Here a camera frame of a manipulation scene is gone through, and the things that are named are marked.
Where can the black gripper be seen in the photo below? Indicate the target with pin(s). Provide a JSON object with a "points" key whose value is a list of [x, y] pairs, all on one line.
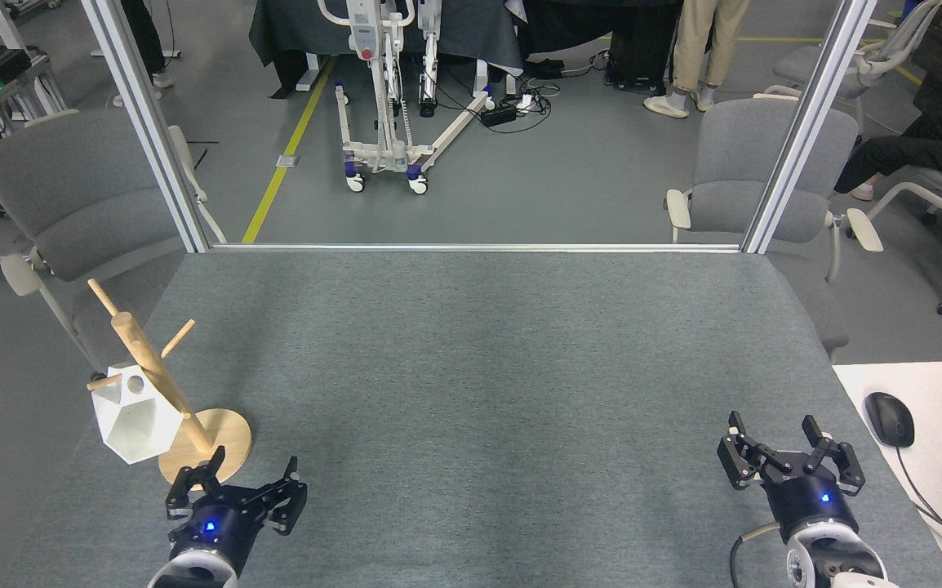
{"points": [[214, 527], [814, 502]]}

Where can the white faceted cup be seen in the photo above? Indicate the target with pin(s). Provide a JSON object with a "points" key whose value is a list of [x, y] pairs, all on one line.
{"points": [[140, 429]]}

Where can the wooden cup rack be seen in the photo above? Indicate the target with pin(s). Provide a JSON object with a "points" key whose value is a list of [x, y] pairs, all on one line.
{"points": [[230, 433]]}

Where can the black computer mouse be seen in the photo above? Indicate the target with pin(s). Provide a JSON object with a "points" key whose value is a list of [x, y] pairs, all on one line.
{"points": [[889, 418]]}

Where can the grey upholstered chair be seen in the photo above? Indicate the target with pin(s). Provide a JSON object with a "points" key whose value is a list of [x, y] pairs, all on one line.
{"points": [[757, 155], [71, 188]]}

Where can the person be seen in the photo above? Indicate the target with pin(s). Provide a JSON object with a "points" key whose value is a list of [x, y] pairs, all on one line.
{"points": [[904, 155], [144, 33], [691, 41]]}

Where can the silver floor socket plate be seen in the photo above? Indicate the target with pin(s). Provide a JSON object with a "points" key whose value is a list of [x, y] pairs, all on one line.
{"points": [[287, 161]]}

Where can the white office chair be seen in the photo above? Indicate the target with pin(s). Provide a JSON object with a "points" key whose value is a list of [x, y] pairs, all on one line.
{"points": [[887, 49]]}

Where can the black case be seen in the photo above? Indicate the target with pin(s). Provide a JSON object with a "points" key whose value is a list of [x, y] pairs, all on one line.
{"points": [[642, 49]]}

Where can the black power strip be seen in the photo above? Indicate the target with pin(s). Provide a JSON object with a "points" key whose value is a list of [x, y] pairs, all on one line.
{"points": [[499, 115]]}

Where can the white stand on wheels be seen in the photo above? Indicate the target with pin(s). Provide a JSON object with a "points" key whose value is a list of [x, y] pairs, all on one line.
{"points": [[359, 33]]}

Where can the dark cloth covered table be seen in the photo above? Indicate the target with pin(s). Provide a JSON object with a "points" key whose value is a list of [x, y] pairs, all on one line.
{"points": [[471, 24]]}

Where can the silver aluminium rail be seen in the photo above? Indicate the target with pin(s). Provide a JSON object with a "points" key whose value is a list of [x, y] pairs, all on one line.
{"points": [[471, 247]]}

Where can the silver aluminium post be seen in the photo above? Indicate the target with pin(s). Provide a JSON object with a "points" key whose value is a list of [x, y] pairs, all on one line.
{"points": [[814, 106], [144, 106]]}

